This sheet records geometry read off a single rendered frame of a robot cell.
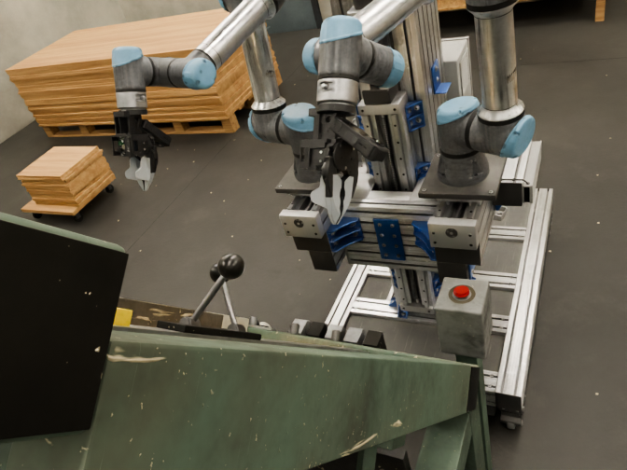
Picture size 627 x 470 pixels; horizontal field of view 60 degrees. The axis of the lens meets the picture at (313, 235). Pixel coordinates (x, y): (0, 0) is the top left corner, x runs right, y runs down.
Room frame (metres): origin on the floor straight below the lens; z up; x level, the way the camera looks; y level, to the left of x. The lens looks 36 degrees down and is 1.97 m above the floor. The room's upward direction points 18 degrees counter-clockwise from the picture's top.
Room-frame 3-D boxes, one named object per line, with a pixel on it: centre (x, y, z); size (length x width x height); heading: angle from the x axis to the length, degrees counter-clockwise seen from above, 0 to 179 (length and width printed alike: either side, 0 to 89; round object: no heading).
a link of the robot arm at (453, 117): (1.33, -0.49, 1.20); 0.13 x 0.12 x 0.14; 33
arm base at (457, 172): (1.34, -0.49, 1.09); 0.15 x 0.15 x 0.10
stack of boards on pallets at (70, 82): (5.56, 1.13, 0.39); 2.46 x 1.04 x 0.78; 56
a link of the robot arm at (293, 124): (1.62, -0.07, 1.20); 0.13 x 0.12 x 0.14; 43
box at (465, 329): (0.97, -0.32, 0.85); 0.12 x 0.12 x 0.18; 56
